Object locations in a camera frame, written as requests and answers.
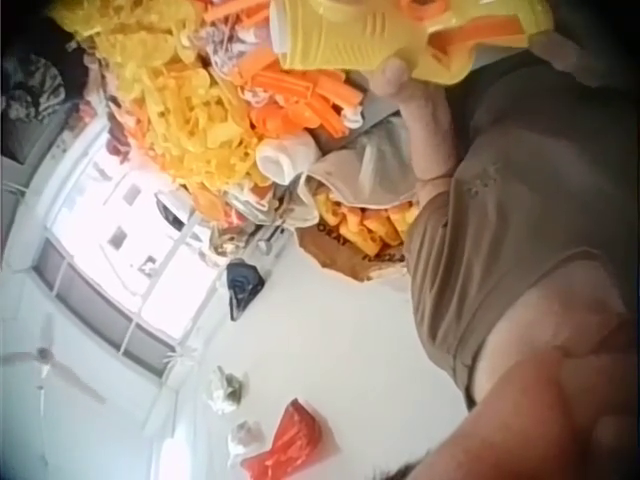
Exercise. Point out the white crumpled plastic bag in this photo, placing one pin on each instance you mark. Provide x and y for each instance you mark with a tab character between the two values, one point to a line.
226	390
245	442

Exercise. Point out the black hanging bag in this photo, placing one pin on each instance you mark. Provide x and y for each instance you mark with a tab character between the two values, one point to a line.
242	290

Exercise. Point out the red plastic bag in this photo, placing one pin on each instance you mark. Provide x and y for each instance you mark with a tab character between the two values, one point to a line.
287	440

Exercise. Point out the cardboard carton of toy parts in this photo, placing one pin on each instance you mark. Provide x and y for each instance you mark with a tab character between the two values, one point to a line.
350	240

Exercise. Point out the grey plastic bag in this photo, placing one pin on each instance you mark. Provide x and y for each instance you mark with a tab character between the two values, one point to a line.
365	170

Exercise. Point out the white sack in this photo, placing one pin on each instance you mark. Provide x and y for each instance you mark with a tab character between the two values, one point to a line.
280	160

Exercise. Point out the white ceiling fan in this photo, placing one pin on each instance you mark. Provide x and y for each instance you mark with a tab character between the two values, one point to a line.
47	362

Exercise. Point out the yellow orange toy gun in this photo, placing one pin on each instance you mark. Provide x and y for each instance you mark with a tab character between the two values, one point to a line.
385	35

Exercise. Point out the heap of orange plastic parts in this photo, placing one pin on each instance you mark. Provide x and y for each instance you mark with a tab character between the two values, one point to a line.
295	95

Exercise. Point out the white framed window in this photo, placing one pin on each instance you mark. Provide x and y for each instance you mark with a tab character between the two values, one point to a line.
100	240

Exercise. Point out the dark patterned cloth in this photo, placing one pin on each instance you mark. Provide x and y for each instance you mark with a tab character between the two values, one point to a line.
35	105

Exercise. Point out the person's left fingers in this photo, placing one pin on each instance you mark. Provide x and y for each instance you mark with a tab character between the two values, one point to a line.
390	77

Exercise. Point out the heap of yellow plastic parts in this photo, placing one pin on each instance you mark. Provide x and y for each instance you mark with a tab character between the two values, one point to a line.
185	110

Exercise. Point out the person's left hand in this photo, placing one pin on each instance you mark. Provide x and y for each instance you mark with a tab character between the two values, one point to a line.
406	82

